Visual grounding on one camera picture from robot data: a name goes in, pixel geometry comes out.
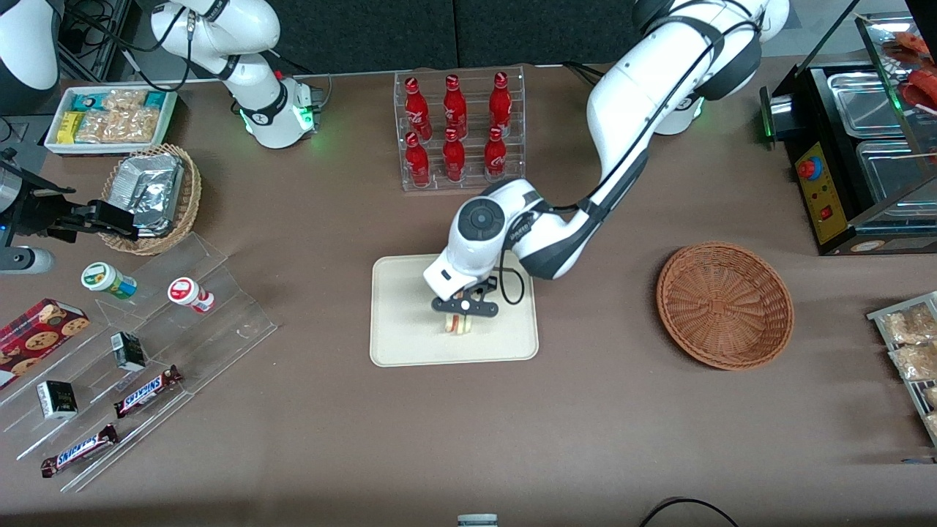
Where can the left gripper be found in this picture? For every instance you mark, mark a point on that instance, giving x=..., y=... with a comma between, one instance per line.
x=491, y=281

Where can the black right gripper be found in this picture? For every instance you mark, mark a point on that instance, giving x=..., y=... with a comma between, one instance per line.
x=38, y=211

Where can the triangle sandwich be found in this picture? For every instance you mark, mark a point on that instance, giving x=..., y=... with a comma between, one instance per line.
x=457, y=326

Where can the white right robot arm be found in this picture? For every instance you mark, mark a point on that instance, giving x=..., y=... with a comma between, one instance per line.
x=252, y=88

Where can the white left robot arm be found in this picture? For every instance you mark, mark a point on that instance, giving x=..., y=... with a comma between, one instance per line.
x=644, y=95

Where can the beige rectangular tray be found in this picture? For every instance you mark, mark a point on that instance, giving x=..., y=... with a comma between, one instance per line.
x=410, y=322

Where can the tan wicker basket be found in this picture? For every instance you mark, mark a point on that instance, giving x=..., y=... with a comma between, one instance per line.
x=187, y=197

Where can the brown round wicker basket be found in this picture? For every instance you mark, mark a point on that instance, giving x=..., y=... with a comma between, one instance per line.
x=725, y=306

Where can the grey snack tray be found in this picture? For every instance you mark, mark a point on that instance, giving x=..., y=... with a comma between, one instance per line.
x=878, y=316

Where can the silver foil pack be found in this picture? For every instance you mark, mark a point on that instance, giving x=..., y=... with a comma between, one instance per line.
x=150, y=190

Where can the green label yogurt cup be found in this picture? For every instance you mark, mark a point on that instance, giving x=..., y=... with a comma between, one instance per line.
x=106, y=279

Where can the white snack bin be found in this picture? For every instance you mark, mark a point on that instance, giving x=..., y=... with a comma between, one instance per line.
x=55, y=143

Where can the clear bag of crackers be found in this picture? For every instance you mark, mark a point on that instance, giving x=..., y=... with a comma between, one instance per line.
x=121, y=124

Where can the yellow snack pack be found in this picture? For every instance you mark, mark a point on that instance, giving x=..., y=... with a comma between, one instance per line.
x=69, y=126

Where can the red label yogurt cup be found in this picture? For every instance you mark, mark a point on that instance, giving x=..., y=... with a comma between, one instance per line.
x=187, y=293

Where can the clear acrylic bottle rack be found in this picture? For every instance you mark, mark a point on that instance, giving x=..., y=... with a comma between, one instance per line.
x=472, y=183

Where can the teal snack pack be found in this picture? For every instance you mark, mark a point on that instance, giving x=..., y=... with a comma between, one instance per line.
x=88, y=101

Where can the small black carton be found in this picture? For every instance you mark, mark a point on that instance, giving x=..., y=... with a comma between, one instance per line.
x=128, y=351
x=57, y=400

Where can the red plaid cookie box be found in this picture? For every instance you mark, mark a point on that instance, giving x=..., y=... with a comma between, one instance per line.
x=36, y=337

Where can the clear acrylic step display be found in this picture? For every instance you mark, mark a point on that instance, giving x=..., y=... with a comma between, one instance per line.
x=219, y=315

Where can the red cola bottle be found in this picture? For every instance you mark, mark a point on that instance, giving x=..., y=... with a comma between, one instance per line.
x=417, y=165
x=501, y=106
x=454, y=159
x=417, y=110
x=495, y=157
x=455, y=110

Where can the snickers chocolate bar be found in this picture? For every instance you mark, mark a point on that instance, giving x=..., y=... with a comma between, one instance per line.
x=79, y=450
x=146, y=391

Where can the grey white object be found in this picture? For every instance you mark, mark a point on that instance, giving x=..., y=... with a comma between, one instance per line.
x=477, y=520

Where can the black food warmer display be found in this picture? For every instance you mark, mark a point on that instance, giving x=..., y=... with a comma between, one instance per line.
x=827, y=168

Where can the clear bag of nuts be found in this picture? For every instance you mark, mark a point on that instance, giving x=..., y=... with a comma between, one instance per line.
x=915, y=362
x=908, y=326

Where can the steel warmer pan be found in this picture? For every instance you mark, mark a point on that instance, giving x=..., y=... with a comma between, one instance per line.
x=864, y=102
x=889, y=172

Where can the red food in warmer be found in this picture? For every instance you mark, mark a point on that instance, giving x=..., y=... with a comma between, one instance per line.
x=915, y=88

